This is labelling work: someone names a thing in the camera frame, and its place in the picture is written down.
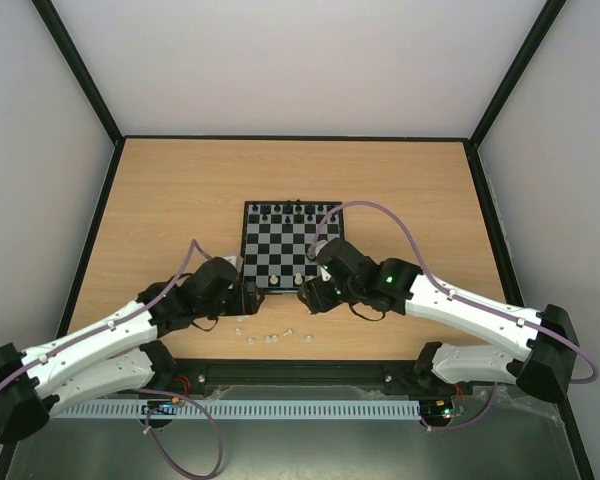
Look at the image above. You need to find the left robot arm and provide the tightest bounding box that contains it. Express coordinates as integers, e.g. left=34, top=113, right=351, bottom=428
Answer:
left=0, top=257, right=264, bottom=445

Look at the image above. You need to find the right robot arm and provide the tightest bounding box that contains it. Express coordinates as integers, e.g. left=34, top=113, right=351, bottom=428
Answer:
left=297, top=257, right=578, bottom=403

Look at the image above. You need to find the black pieces row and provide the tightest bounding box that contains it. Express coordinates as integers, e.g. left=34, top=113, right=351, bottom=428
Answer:
left=244, top=200, right=341, bottom=225

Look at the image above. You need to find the left electronics board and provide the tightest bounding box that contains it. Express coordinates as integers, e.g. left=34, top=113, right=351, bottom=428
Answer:
left=141, top=397, right=187, bottom=416

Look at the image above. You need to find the electronics board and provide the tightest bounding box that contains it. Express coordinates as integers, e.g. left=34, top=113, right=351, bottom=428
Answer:
left=141, top=397, right=187, bottom=416
left=420, top=398, right=466, bottom=419

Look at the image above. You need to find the right electronics board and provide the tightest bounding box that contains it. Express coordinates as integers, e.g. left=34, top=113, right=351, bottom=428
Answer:
left=420, top=398, right=466, bottom=419

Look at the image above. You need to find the black and grey chessboard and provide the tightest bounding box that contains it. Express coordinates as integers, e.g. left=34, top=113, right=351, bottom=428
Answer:
left=241, top=208, right=345, bottom=293

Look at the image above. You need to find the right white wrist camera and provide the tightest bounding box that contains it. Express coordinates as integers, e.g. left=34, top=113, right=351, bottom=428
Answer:
left=314, top=238, right=364, bottom=282

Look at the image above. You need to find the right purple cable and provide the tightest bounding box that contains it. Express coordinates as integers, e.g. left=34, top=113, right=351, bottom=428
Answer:
left=309, top=200, right=600, bottom=434

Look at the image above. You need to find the black frame rail front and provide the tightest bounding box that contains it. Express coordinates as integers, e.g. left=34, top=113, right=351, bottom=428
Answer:
left=29, top=357, right=561, bottom=396

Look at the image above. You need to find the white slotted cable duct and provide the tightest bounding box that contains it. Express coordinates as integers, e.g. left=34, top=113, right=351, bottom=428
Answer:
left=59, top=399, right=421, bottom=421

